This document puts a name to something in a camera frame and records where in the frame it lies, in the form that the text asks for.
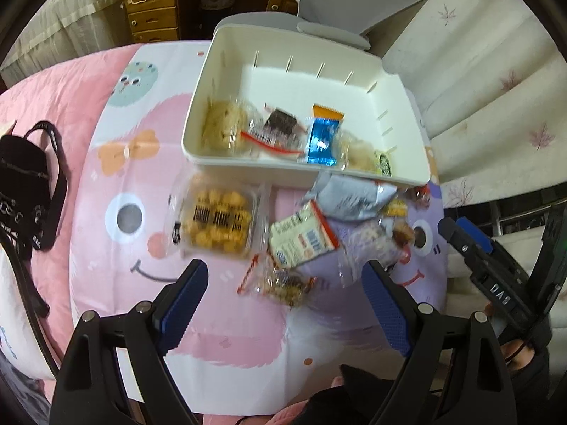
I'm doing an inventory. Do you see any small red snack packet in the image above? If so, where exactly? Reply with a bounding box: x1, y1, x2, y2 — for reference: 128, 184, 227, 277
408, 185, 431, 208

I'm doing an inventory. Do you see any cartoon printed table cover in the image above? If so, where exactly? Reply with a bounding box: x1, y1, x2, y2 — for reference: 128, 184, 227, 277
68, 38, 448, 417

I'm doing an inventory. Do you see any small yellow snack packet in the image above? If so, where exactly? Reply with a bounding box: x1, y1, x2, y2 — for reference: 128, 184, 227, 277
384, 198, 409, 219

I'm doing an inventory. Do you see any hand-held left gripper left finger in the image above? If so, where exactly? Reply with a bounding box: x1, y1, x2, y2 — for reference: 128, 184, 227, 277
50, 259, 210, 425

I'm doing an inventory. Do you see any white lace cloth cover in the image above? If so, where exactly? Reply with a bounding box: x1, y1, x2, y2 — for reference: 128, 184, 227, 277
0, 0, 129, 87

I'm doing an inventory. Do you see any clear tray of puff balls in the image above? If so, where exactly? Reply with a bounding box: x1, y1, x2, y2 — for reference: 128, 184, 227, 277
169, 174, 261, 258

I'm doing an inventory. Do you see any pink bed blanket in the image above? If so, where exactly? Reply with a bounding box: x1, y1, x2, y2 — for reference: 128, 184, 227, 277
0, 43, 147, 364

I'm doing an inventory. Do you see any nut bar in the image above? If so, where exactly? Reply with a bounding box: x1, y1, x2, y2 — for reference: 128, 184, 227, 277
236, 253, 316, 308

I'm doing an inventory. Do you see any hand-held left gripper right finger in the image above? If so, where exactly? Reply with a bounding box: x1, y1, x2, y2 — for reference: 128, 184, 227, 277
361, 259, 519, 425

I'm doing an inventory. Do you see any person's dark clothing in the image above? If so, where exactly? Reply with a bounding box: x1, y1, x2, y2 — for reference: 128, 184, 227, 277
305, 363, 399, 425

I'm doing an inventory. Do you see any dark brownie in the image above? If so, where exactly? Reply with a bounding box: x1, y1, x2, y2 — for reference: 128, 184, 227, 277
241, 104, 308, 160

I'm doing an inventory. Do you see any white printed pillow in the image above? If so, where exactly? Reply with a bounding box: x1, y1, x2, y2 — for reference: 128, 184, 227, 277
0, 248, 58, 377

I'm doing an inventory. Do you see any white floral curtain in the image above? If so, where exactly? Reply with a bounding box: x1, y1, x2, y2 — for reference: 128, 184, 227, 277
381, 0, 567, 302

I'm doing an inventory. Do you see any clear packet with yellow cake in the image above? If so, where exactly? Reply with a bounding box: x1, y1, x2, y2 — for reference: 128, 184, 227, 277
339, 218, 415, 284

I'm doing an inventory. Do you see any person's right hand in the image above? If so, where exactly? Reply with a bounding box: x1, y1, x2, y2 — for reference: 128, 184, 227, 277
500, 339, 539, 370

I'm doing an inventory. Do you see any small white cracker packet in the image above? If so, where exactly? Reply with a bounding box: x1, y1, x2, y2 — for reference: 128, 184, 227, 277
269, 200, 341, 270

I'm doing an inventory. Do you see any green snack packet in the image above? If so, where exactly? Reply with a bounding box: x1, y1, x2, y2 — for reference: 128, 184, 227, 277
373, 149, 396, 177

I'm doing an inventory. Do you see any black shoulder bag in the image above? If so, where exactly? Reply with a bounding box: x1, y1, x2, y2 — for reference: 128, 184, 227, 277
0, 119, 68, 317

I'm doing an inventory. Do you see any clear rice cracker packet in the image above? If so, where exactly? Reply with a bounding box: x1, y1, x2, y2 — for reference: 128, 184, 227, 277
203, 100, 249, 157
337, 130, 378, 173

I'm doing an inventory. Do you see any grey white puffed snack bag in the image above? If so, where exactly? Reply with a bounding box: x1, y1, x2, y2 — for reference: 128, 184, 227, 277
310, 172, 398, 223

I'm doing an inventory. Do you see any person's pink fleece clothing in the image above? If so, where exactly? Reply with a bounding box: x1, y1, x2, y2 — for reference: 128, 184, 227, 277
270, 376, 346, 425

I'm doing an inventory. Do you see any wooden desk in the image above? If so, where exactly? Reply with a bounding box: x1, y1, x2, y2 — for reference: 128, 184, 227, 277
119, 0, 306, 45

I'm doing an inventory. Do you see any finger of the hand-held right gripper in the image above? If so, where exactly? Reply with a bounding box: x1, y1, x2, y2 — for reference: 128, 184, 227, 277
438, 218, 492, 284
456, 217, 515, 271

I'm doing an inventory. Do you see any red brown snack packet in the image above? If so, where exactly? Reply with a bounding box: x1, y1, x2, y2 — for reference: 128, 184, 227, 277
391, 220, 416, 249

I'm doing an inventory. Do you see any white plastic storage box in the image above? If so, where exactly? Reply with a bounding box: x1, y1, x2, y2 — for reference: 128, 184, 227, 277
181, 24, 432, 187

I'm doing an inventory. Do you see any long packet with orange end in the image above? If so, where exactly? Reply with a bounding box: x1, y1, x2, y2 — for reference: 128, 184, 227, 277
305, 103, 345, 165

